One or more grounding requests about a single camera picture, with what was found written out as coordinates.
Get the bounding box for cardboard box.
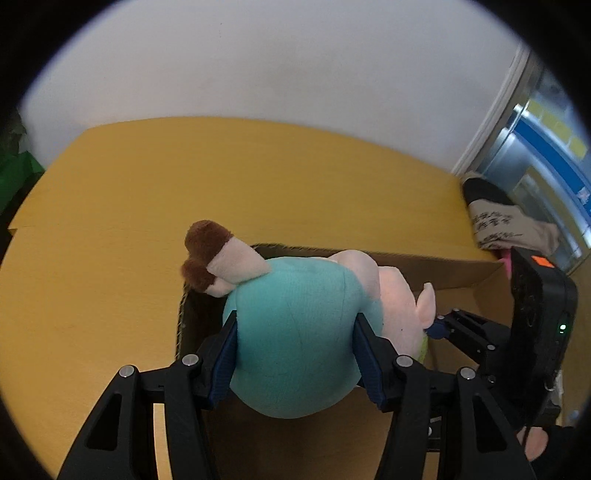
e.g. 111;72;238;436
174;244;522;480

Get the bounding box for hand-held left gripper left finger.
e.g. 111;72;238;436
58;310;239;480

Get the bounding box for pile of clothes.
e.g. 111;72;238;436
462;173;561;259

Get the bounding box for person's right hand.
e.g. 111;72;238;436
516;425;551;462

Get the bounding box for glass partition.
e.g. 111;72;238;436
475;60;591;278

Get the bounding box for white door frame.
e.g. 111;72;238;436
450;44;532;178

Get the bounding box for yellow wooden desktop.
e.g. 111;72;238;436
0;117;509;480

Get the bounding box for blue banner strip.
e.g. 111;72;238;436
505;108;591;204

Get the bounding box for plush pig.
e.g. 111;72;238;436
182;220;437;420

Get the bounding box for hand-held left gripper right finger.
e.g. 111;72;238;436
353;314;539;480

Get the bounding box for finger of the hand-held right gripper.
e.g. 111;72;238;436
427;308;512;366

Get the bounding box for row of yellow sticky notes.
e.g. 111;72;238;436
529;97;589;155

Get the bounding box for green table cloth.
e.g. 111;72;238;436
0;152;44;217

